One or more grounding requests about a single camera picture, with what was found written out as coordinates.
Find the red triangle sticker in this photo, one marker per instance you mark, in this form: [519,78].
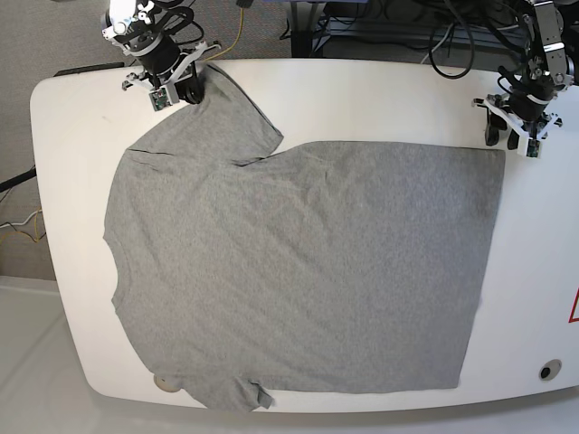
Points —
[574,315]

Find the left table grommet hole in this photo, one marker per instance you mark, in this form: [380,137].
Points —
[164,386]

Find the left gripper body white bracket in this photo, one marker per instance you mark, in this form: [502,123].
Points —
[527,115]

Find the right table grommet hole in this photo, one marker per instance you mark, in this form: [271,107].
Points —
[550,370]

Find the black bar behind table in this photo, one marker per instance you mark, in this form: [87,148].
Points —
[91,68]

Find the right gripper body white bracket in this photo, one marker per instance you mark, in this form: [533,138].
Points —
[163,65]

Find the black table leg stand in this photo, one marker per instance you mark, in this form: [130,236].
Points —
[303,19]

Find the grey T-shirt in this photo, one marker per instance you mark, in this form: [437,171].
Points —
[334,266]

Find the table grommet hole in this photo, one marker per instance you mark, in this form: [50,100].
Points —
[550,370]
[164,386]

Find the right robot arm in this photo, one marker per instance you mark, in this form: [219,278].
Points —
[134,26]

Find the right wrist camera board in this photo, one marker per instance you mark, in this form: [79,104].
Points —
[159,99]

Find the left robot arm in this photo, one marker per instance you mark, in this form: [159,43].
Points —
[547,66]

